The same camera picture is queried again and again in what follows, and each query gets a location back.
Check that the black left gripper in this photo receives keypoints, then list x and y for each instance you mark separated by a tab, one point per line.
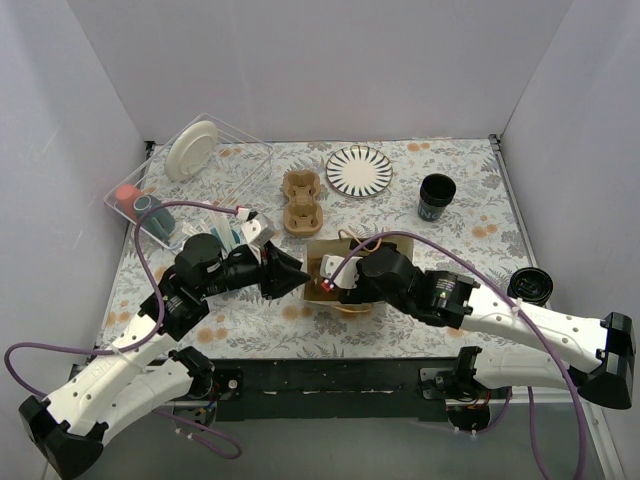
270	270

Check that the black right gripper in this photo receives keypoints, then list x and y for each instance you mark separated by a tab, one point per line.
361	282

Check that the brown paper bag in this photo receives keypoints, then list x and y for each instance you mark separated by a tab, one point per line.
340	246

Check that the brown cup carrier top piece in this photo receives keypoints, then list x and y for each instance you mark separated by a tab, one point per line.
313	290

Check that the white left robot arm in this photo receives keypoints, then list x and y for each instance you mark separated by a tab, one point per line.
144	368

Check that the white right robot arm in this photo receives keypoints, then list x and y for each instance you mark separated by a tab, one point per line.
594	356

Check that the light blue straw cup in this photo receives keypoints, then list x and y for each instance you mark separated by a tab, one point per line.
226	235

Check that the brown cardboard cup carrier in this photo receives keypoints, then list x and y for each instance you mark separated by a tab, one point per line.
302	215

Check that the white wrapped straws bundle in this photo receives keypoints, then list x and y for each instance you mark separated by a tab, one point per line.
212	221

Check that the stack of black cups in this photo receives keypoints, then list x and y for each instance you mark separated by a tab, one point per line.
436	193

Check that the blue striped white plate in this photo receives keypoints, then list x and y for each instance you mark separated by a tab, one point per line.
359	171

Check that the dark teal cup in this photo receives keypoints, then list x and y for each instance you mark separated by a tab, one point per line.
160	223

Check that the plain white plate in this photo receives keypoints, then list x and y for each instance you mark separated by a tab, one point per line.
191	151

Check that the stack of black lids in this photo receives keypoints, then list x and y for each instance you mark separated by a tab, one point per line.
532	285

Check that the pink cup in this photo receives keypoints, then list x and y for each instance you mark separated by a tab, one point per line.
126	195

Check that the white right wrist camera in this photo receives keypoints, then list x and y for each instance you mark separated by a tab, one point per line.
339	272

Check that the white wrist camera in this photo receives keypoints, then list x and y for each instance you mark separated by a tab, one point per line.
256	228
339	272

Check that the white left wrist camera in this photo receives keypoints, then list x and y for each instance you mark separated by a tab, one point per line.
256	228

